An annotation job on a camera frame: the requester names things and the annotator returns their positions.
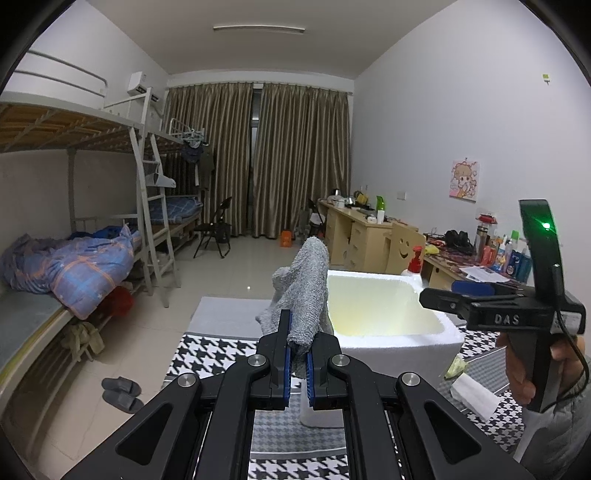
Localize cluster of toiletry bottles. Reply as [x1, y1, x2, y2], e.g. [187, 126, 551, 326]
[482, 228, 532, 282]

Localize yellow-green plastic bag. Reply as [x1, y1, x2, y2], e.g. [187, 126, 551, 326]
[444, 355, 468, 380]

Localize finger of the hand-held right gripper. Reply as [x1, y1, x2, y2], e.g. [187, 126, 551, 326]
[451, 280, 536, 299]
[419, 288, 472, 320]

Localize white tissue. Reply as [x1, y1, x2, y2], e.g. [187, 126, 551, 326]
[450, 371, 500, 422]

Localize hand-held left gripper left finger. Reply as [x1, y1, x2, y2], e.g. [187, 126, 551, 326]
[60, 309, 293, 480]

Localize person's right forearm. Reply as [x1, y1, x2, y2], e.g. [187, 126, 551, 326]
[512, 364, 591, 480]

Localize white bottle with red pump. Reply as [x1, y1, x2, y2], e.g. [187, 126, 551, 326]
[401, 246, 424, 278]

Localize blue plaid quilt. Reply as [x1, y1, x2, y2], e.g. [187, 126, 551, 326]
[0, 224, 134, 320]

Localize black white houndstooth cloth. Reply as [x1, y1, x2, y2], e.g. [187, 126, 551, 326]
[161, 330, 536, 480]

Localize black headphones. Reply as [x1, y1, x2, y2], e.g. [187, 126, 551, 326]
[444, 230, 475, 254]

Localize dark grey slipper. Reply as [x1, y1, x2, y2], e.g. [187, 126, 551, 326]
[102, 390, 145, 414]
[102, 376, 141, 397]

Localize red bag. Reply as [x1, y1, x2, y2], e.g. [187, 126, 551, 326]
[102, 286, 134, 317]

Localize black folding chair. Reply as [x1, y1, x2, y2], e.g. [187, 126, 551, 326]
[193, 198, 233, 259]

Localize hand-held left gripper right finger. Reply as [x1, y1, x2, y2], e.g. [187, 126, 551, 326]
[305, 333, 536, 480]

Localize person's right hand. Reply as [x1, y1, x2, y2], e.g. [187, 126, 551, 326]
[495, 330, 585, 408]

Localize grey towel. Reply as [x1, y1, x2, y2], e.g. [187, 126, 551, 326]
[255, 236, 334, 379]

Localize blue checked mattress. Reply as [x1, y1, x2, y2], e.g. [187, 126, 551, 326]
[148, 196, 204, 223]

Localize white printed papers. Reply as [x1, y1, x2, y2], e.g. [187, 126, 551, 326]
[457, 265, 511, 283]

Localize white bunk bed ladder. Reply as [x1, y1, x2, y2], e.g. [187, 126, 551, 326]
[129, 124, 178, 308]

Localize pale yellow clothes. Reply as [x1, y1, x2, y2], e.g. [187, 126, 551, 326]
[62, 322, 105, 363]

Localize white air conditioner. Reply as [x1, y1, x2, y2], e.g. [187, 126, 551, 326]
[127, 71, 160, 100]

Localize dark hanging clothes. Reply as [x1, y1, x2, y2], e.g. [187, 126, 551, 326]
[180, 138, 215, 188]

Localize light wooden desk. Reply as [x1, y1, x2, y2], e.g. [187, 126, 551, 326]
[318, 199, 419, 271]

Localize white foam box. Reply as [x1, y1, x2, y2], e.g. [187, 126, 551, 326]
[300, 270, 465, 428]

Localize brown curtain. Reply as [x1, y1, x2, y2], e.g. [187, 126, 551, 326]
[164, 83, 254, 237]
[252, 83, 352, 241]

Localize pink cartoon wall poster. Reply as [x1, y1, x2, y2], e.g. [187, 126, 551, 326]
[450, 159, 481, 202]

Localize white metal bunk bed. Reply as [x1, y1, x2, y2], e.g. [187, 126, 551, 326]
[145, 88, 206, 259]
[0, 50, 181, 384]

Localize ceiling tube light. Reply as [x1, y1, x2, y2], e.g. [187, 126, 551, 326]
[213, 23, 305, 34]

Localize wooden chair with smiley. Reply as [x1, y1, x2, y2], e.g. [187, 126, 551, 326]
[385, 222, 428, 275]

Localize black cable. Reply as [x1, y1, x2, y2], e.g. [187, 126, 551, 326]
[551, 265, 591, 402]

